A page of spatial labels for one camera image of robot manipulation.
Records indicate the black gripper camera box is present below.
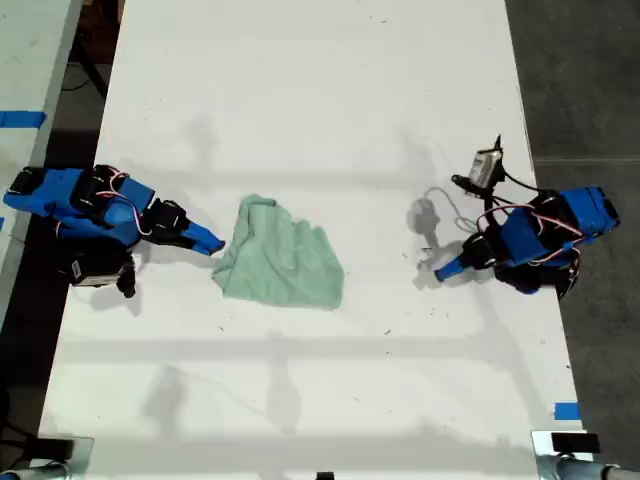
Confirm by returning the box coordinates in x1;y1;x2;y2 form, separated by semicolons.
468;146;505;195
56;244;140;300

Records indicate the shiny metal table bracket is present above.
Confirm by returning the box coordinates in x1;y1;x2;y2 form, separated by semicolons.
27;436;96;480
530;429;609;480

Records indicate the small black box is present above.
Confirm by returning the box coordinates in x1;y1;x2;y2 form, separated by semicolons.
34;437;78;460
551;432;602;455

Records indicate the grey pipe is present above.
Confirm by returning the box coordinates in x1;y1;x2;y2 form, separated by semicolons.
555;455;624;480
0;461;70;480

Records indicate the white side table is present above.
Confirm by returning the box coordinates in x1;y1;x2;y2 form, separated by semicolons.
0;0;84;321

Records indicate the black camera cable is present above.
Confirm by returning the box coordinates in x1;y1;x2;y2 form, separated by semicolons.
474;133;546;237

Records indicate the square blue tape piece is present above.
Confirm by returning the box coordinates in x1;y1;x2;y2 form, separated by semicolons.
553;401;583;422

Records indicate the black floor cable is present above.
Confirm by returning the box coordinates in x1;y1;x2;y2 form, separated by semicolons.
62;45;110;100

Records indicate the black camera stalk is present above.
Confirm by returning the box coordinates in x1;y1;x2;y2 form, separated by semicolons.
450;173;487;197

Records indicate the pale green t-shirt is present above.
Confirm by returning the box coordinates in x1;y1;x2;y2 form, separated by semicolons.
210;193;347;312

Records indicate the long blue tape strip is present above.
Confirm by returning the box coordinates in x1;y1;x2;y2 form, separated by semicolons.
0;110;49;130

